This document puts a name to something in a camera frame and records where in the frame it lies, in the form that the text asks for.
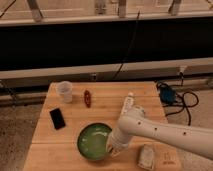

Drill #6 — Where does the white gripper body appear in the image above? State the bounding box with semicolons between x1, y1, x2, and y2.
106;127;132;157

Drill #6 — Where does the green ceramic bowl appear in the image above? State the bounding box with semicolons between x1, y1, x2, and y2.
77;123;112;161

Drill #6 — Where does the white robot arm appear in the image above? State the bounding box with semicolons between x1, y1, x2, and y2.
106;106;213;160

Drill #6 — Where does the white crumpled packet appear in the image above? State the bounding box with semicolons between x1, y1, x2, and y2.
138;144;155;171

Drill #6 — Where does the white tube bottle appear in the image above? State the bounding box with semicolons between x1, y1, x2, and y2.
121;92;134;114

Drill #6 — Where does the red-brown oval object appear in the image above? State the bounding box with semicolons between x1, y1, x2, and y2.
84;90;91;108

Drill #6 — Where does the black smartphone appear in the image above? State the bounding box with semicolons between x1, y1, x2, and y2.
50;108;66;130

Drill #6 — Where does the clear plastic cup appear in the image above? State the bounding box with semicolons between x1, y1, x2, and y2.
56;81;73;103

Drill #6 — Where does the blue device with cables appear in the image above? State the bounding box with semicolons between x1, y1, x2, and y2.
156;82;199;126

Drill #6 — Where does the black hanging cable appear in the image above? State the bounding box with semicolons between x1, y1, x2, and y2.
111;9;142;81

